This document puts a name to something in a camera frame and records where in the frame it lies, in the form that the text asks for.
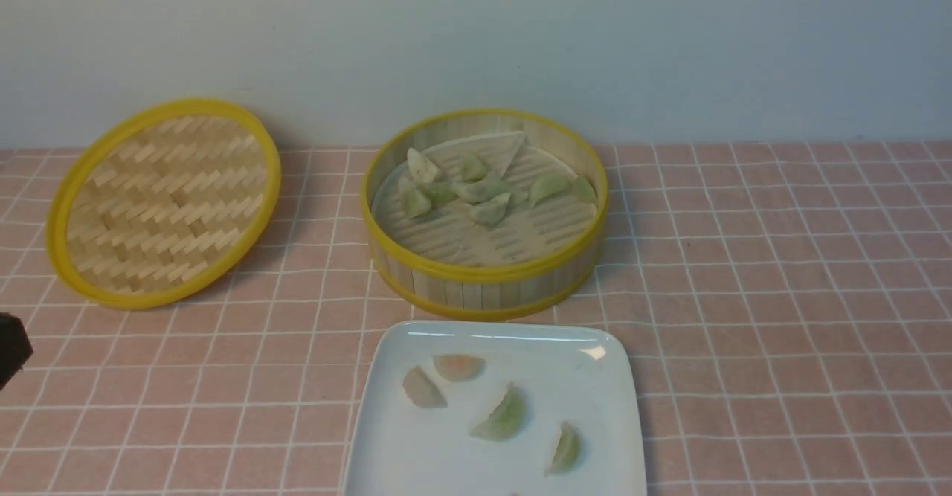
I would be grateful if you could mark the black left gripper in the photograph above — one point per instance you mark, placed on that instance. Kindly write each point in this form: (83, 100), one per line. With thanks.
(15, 347)

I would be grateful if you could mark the green dumpling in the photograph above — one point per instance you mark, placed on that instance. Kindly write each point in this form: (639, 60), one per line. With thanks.
(504, 421)
(547, 186)
(583, 190)
(566, 452)
(490, 212)

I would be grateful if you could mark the pale pink dumpling on plate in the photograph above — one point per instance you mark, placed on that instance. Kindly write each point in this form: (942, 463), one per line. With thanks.
(421, 390)

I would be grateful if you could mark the green dumpling on plate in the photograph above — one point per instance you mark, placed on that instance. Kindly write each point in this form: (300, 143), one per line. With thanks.
(504, 421)

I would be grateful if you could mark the woven bamboo steamer lid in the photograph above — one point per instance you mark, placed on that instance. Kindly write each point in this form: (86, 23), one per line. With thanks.
(164, 204)

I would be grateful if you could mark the pale dumpling in steamer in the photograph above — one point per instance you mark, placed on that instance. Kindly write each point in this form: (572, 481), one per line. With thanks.
(422, 169)

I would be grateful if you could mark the bamboo steamer basket yellow rim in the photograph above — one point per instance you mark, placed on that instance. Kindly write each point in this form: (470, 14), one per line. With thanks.
(484, 294)

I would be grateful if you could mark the pink checkered tablecloth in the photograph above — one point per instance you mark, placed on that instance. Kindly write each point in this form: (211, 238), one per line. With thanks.
(786, 310)

